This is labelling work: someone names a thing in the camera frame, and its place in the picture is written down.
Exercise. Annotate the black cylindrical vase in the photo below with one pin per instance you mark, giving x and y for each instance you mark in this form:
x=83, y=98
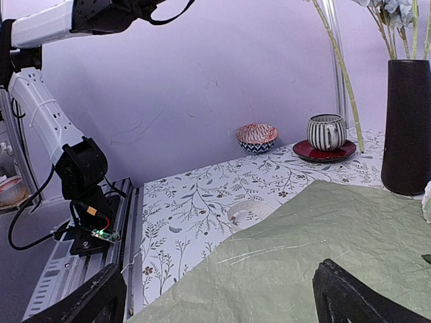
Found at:
x=406, y=155

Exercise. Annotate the green and peach wrapping paper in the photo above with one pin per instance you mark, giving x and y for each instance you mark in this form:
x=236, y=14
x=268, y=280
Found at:
x=264, y=273

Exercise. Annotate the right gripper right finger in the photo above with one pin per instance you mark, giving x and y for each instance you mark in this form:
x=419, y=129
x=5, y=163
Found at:
x=340, y=297

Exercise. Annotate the aluminium front rail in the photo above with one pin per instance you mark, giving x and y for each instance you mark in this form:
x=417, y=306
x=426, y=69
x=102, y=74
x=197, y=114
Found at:
x=75, y=259

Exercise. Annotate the floral patterned tablecloth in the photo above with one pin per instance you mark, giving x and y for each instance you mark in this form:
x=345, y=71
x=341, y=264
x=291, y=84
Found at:
x=186, y=217

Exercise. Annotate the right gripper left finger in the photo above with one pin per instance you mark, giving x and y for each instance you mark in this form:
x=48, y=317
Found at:
x=100, y=299

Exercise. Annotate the left aluminium frame post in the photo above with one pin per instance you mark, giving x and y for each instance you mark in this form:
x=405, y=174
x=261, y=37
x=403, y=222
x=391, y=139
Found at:
x=341, y=96

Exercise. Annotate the red round coaster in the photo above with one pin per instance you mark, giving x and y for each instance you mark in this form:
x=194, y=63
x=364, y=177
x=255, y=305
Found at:
x=307, y=152

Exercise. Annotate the deep pink peony stem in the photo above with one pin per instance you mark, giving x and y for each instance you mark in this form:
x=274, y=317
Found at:
x=352, y=101

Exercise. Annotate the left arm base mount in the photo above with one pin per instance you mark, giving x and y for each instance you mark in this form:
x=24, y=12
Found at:
x=91, y=215

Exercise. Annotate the pink patterned ball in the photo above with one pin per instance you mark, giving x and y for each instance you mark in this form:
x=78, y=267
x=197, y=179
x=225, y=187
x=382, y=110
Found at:
x=257, y=138

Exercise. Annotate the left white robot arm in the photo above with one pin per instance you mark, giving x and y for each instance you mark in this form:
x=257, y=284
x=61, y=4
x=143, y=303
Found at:
x=21, y=58

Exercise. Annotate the light blue hydrangea stem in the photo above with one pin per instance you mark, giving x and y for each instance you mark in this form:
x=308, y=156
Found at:
x=395, y=17

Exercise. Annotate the striped black white cup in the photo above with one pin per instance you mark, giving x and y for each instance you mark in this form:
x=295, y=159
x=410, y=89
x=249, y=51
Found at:
x=326, y=132

